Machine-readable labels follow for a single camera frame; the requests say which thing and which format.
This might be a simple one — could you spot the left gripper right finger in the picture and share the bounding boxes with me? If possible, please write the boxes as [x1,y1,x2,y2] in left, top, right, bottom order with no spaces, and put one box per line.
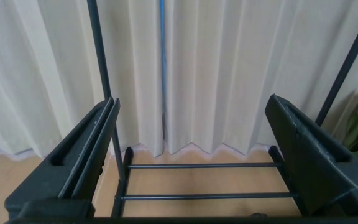
[264,93,358,216]

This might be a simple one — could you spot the black clothes rack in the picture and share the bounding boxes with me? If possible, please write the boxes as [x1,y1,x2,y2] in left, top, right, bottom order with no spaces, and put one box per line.
[86,0,358,218]

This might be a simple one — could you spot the beige curtain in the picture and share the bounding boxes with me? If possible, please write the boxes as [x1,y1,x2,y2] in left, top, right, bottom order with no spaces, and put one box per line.
[0,0,358,158]

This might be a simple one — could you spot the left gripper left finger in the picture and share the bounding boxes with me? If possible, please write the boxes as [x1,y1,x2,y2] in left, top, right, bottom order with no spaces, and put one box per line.
[4,96,121,218]

